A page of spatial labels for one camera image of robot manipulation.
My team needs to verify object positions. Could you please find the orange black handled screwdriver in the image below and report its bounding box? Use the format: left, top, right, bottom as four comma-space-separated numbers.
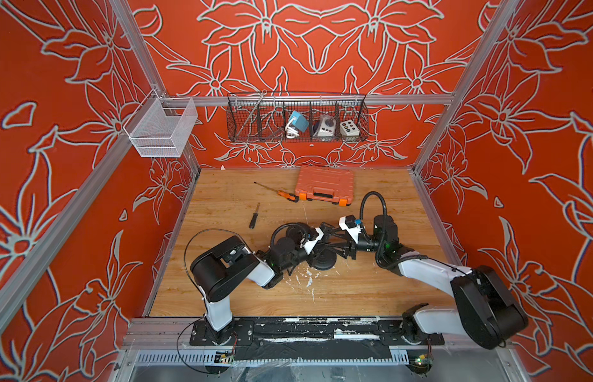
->
254, 181, 300, 203

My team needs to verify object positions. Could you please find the white slotted cable duct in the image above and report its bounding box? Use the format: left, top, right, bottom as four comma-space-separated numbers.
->
133, 350, 410, 368

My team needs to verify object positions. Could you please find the orange plastic tool case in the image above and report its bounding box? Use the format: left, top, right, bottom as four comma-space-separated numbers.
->
295, 166, 355, 206

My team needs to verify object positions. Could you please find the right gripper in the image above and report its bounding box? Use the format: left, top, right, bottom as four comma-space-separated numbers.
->
326, 228, 386, 263

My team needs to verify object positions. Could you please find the black round stand base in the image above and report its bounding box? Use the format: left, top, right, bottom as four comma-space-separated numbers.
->
308, 246, 337, 271

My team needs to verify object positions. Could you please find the white box with buttons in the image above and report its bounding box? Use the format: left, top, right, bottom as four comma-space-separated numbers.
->
339, 120, 360, 142

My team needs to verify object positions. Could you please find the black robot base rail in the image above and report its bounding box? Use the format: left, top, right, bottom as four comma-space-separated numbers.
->
189, 317, 445, 358

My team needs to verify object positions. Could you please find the white box with dial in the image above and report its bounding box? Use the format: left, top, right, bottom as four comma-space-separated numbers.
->
313, 115, 336, 141

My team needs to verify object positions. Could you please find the black wire wall basket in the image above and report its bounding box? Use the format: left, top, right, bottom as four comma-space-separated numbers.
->
226, 91, 370, 143

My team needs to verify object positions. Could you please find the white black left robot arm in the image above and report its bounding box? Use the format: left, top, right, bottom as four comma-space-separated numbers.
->
189, 223, 336, 336

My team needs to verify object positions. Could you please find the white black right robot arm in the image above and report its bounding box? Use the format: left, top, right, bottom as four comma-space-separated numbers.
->
331, 215, 529, 350

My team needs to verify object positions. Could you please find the clear plastic wall bin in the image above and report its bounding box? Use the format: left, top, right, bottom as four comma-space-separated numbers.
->
122, 98, 199, 159

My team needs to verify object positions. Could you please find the blue white device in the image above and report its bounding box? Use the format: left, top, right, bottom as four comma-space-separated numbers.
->
285, 111, 309, 139

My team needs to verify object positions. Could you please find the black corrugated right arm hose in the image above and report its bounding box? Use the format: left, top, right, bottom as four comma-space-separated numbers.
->
359, 191, 469, 275

